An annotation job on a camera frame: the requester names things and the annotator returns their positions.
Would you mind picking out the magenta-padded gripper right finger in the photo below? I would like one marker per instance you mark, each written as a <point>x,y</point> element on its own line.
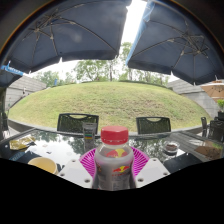
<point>153,171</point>

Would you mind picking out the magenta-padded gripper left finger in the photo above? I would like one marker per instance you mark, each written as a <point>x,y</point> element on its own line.
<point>74,173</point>

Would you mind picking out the red-capped drink bottle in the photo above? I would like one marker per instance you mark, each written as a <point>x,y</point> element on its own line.
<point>113,166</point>

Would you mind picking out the small round ashtray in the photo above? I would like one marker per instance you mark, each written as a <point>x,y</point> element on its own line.
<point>171,147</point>

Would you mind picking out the grey upright tube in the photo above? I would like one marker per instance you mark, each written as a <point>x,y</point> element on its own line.
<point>89,136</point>

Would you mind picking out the dark plastic garden chair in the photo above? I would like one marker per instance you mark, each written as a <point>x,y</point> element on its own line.
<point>76,123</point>
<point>153,126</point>

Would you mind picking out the dark slatted table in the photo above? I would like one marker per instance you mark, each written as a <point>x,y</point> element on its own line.
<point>190,143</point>

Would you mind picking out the brown paper bag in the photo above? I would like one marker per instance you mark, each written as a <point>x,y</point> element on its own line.
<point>208,151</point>

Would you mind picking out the black armchair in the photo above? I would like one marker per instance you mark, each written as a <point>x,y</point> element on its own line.
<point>203,125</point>
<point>216,130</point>

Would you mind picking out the tan patio umbrella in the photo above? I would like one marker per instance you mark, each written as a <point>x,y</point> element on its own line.
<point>213,89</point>

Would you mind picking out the large navy patio umbrella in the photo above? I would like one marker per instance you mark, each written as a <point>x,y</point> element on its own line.
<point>73,33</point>

